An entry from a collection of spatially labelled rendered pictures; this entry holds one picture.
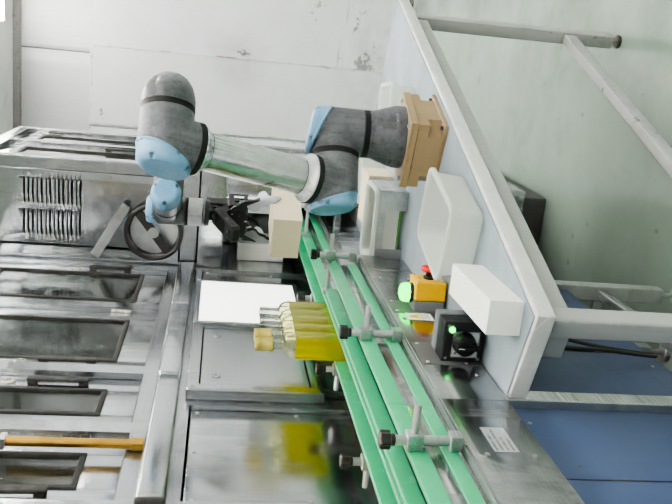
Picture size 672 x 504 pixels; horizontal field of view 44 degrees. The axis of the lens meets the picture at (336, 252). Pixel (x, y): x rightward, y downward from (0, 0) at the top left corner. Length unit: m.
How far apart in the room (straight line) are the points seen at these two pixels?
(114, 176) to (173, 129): 1.37
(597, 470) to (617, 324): 0.28
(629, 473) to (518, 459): 0.18
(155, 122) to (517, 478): 1.01
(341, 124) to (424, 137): 0.20
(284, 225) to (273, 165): 0.34
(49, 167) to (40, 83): 3.29
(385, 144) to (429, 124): 0.11
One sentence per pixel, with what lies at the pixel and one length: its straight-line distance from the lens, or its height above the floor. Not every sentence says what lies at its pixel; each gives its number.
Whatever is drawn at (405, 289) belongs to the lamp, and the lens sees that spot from 1.87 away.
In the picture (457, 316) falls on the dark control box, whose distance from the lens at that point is 1.63.
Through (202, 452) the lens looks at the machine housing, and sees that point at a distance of 1.87.
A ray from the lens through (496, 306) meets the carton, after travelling 1.43.
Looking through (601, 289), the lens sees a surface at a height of 0.24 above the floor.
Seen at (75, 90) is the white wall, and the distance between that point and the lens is 6.35.
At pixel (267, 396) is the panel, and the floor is 1.12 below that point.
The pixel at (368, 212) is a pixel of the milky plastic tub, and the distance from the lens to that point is 2.47.
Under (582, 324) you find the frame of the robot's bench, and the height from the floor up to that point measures 0.64.
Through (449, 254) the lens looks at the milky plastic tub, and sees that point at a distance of 1.69.
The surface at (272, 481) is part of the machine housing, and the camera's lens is 1.78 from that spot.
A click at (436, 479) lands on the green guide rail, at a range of 1.24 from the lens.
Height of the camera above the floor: 1.28
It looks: 8 degrees down
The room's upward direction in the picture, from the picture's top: 87 degrees counter-clockwise
